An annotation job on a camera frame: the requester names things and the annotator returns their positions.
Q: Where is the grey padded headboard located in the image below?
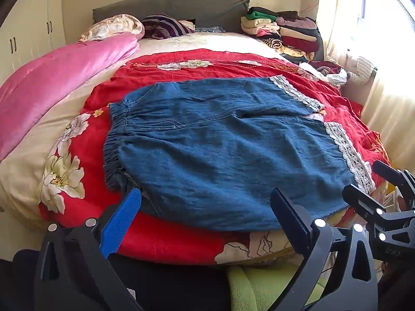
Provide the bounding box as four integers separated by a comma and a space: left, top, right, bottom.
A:
92, 0, 251, 33

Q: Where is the blue denim pants lace trim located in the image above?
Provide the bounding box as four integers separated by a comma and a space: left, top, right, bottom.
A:
103, 76, 377, 232

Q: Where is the red floral blanket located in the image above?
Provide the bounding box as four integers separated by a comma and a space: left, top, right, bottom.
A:
38, 48, 394, 268

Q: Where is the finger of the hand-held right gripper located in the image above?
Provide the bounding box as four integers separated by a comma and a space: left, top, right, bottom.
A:
343, 184, 390, 224
372, 160, 415, 208

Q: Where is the bed with cream sheet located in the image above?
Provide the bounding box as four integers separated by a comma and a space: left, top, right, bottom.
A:
0, 31, 325, 234

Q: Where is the cream floral pillow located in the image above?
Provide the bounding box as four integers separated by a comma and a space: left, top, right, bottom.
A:
79, 14, 145, 42

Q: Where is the purple striped cloth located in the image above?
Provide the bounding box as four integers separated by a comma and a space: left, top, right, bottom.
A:
142, 13, 195, 40

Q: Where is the pink quilt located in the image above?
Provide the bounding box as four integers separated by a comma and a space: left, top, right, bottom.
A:
0, 32, 141, 162

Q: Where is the person's green fleece top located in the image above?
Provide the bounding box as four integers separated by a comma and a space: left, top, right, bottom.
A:
227, 256, 325, 311

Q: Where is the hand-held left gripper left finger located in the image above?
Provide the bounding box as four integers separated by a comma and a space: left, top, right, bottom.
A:
34, 187, 143, 311

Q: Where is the white knitted garment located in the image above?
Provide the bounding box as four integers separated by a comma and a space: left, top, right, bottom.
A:
347, 55, 378, 86

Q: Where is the stack of folded clothes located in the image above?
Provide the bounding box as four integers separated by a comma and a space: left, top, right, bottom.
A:
240, 6, 325, 62

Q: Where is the cream wardrobe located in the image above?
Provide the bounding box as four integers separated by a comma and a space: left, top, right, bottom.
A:
0, 0, 67, 85

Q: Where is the pile of loose clothes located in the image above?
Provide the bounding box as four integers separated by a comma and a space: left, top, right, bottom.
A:
298, 60, 349, 86

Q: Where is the cream curtain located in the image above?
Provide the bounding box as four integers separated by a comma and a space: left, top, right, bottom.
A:
316, 0, 415, 156

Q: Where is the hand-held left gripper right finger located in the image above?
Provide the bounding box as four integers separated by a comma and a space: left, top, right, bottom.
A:
270, 188, 378, 311

